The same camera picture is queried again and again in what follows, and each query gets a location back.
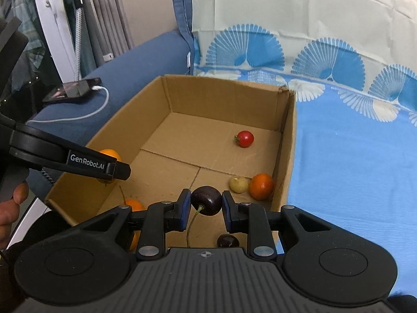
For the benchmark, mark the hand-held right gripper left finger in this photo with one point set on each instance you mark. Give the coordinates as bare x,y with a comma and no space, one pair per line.
184,212

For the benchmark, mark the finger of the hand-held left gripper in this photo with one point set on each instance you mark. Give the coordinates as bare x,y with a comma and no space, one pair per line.
120,171

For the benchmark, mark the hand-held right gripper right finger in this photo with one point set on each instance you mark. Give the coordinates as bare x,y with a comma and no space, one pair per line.
228,212

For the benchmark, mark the dark cherry with stem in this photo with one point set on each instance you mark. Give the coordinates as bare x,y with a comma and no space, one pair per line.
206,200

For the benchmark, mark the small yellow fruit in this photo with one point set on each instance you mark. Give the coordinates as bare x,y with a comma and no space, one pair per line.
238,184

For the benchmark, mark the small orange with stem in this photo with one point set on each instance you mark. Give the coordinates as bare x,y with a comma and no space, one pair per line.
135,204

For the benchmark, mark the oval orange fruit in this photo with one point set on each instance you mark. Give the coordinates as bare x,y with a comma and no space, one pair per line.
261,186

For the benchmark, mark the small red tomato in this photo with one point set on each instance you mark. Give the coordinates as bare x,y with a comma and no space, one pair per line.
245,138

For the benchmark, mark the brown cardboard box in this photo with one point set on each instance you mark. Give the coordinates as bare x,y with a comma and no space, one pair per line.
195,137

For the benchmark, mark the person's left hand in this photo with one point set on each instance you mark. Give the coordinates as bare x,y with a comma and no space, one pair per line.
8,221

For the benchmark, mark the black smartphone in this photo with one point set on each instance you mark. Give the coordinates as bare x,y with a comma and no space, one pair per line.
75,89

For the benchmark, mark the white tag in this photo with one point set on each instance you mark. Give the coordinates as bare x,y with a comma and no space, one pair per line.
108,57

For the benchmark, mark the hanging plaid clothing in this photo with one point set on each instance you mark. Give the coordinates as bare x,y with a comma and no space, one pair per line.
31,29

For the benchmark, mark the blue fan-print sheet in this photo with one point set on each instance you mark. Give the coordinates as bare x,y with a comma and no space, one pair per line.
342,169

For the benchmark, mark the grey curtain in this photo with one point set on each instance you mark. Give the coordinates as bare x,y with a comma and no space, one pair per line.
107,13

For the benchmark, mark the white door frame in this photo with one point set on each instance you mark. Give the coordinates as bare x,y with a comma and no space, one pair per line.
57,39

